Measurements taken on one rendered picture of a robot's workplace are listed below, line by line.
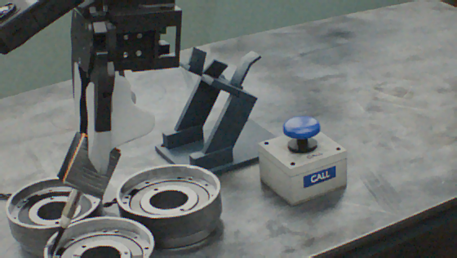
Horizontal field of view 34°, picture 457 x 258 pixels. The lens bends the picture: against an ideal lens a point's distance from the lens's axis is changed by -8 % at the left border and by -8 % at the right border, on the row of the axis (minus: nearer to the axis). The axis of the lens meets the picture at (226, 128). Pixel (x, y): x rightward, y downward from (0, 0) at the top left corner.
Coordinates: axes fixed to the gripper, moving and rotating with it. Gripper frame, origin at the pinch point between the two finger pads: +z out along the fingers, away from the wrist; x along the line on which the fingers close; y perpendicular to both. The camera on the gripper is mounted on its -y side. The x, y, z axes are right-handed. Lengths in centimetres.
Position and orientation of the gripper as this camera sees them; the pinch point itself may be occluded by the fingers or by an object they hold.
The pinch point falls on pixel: (89, 154)
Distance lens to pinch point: 72.0
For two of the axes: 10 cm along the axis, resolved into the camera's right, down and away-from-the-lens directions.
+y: 9.1, -1.1, 4.0
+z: -0.6, 9.2, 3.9
